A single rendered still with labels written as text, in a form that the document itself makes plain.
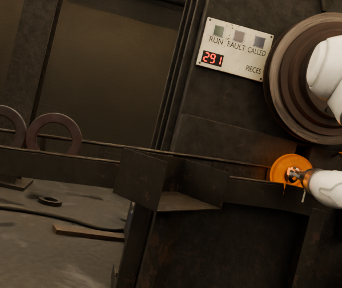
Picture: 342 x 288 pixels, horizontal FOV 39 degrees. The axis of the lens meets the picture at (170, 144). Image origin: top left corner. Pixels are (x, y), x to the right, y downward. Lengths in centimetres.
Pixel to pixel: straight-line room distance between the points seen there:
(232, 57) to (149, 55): 601
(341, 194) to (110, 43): 664
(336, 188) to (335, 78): 56
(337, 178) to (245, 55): 64
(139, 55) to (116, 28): 54
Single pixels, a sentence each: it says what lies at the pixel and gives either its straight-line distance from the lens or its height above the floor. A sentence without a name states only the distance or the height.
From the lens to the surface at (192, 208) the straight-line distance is 142.
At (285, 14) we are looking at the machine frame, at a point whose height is 133.
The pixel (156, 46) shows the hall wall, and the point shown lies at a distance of 785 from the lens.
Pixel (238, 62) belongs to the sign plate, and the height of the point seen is 111.
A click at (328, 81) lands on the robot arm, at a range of 94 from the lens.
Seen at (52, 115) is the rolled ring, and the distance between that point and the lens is 168.
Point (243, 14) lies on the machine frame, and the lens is 191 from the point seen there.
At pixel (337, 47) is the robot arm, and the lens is 95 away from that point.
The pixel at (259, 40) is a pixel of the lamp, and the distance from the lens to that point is 188.
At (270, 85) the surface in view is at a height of 104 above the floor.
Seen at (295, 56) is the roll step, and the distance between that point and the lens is 176.
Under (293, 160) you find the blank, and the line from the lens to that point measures 180.
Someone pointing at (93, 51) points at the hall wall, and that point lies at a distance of 781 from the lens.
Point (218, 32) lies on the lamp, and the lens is 185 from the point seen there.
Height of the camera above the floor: 81
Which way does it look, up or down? 2 degrees down
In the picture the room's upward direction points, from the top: 14 degrees clockwise
